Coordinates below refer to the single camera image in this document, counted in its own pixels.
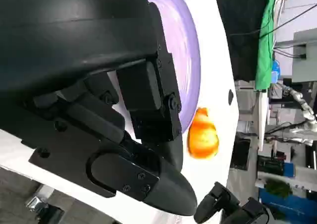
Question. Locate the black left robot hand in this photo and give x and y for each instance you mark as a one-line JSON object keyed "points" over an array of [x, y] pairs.
{"points": [[74, 48]]}

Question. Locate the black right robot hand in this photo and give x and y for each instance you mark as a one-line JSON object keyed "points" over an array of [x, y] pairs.
{"points": [[213, 199]]}

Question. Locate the orange toy bread roll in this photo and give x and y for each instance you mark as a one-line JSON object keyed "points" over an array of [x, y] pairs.
{"points": [[203, 137]]}

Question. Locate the blue crate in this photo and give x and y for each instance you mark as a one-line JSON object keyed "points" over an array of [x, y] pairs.
{"points": [[284, 206]]}

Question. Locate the white desk panel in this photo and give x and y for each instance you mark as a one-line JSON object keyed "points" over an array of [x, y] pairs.
{"points": [[262, 120]]}

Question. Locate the lilac plate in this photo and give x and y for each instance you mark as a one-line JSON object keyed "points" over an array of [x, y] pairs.
{"points": [[178, 48]]}

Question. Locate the small blue box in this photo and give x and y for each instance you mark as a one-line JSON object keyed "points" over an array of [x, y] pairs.
{"points": [[276, 71]]}

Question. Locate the green cloth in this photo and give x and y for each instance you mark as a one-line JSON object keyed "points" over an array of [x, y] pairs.
{"points": [[265, 48]]}

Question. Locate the black caster wheel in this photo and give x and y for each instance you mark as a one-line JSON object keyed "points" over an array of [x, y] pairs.
{"points": [[53, 215]]}

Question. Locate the grey cabinet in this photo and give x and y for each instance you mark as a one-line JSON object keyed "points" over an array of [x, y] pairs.
{"points": [[309, 65]]}

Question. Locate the black backdrop cloth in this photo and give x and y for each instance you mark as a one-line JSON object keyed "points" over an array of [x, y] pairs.
{"points": [[242, 23]]}

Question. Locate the chrome caster bracket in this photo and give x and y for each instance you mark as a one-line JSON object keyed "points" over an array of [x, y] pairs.
{"points": [[37, 205]]}

